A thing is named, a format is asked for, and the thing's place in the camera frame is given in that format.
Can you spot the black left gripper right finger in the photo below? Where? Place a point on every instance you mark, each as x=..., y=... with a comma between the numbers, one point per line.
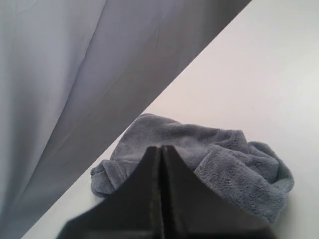
x=190, y=210

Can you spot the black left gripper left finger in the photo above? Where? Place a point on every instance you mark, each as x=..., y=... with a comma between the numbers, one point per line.
x=133, y=211

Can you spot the grey fleece cloth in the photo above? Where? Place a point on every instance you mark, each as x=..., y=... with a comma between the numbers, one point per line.
x=247, y=174

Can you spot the grey fabric backdrop curtain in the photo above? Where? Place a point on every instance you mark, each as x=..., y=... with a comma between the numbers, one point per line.
x=72, y=74

